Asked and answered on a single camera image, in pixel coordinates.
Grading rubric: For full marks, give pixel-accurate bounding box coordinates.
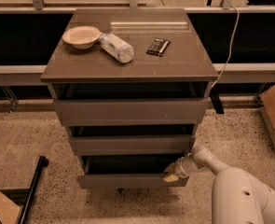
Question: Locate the white cable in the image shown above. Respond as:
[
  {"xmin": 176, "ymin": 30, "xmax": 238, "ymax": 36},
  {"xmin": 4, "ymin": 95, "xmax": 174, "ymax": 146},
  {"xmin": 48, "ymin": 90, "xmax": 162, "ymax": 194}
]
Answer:
[{"xmin": 211, "ymin": 5, "xmax": 241, "ymax": 90}]

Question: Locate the grey drawer cabinet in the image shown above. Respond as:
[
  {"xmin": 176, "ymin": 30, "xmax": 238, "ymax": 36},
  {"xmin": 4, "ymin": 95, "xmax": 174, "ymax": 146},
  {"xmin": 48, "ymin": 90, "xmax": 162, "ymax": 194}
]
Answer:
[{"xmin": 40, "ymin": 7, "xmax": 220, "ymax": 173}]

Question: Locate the grey drawer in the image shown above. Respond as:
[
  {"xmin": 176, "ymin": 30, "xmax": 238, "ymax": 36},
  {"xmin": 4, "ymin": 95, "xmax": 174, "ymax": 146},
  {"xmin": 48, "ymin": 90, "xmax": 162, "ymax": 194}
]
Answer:
[
  {"xmin": 69, "ymin": 134, "xmax": 195, "ymax": 156},
  {"xmin": 53, "ymin": 99, "xmax": 208, "ymax": 126},
  {"xmin": 77, "ymin": 153, "xmax": 187, "ymax": 189}
]

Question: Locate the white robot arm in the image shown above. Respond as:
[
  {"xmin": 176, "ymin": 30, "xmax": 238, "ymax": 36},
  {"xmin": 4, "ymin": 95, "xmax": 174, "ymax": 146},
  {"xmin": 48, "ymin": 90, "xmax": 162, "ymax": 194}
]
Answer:
[{"xmin": 163, "ymin": 146, "xmax": 275, "ymax": 224}]

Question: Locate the metal wire bracket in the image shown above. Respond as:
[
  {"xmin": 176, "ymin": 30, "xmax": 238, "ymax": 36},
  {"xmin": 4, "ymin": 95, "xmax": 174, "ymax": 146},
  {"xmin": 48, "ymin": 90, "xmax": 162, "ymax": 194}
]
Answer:
[{"xmin": 1, "ymin": 86, "xmax": 19, "ymax": 113}]

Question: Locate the black metal stand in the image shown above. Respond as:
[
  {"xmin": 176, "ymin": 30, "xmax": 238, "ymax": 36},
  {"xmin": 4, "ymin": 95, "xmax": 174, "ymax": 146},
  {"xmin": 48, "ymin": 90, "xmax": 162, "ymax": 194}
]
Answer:
[{"xmin": 1, "ymin": 156, "xmax": 48, "ymax": 224}]

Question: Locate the grey middle drawer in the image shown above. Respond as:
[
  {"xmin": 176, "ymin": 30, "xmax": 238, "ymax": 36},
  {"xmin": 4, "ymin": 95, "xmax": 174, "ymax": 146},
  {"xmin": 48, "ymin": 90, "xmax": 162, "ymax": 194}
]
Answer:
[{"xmin": 69, "ymin": 134, "xmax": 195, "ymax": 156}]

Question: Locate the black table leg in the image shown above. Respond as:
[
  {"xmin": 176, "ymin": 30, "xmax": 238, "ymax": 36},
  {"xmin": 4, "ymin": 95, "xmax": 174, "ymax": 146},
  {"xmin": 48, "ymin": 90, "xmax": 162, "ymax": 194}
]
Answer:
[{"xmin": 210, "ymin": 86, "xmax": 224, "ymax": 114}]

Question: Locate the white paper bowl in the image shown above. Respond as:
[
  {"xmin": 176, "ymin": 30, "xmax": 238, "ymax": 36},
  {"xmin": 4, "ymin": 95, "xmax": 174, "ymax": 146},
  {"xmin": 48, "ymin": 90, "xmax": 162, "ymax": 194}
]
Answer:
[{"xmin": 62, "ymin": 26, "xmax": 101, "ymax": 49}]

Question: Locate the grey top drawer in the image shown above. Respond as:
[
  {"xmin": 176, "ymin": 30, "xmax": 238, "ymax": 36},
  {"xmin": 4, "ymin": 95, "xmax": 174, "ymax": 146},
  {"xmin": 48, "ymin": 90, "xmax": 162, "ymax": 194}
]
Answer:
[{"xmin": 53, "ymin": 99, "xmax": 208, "ymax": 126}]

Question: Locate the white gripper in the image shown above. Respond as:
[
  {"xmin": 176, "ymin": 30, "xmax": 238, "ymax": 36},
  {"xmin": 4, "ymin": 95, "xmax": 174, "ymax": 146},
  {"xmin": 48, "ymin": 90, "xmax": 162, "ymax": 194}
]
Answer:
[{"xmin": 163, "ymin": 156, "xmax": 201, "ymax": 183}]

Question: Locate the grey bottom drawer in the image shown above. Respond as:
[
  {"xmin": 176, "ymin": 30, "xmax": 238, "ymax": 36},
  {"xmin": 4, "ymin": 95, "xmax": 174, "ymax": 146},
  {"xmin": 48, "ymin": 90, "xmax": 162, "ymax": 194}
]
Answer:
[{"xmin": 77, "ymin": 153, "xmax": 187, "ymax": 189}]

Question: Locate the cardboard box at left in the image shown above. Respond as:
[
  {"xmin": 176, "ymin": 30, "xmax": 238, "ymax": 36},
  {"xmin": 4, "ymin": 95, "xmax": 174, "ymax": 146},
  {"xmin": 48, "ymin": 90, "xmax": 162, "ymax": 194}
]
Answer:
[{"xmin": 0, "ymin": 191, "xmax": 21, "ymax": 224}]

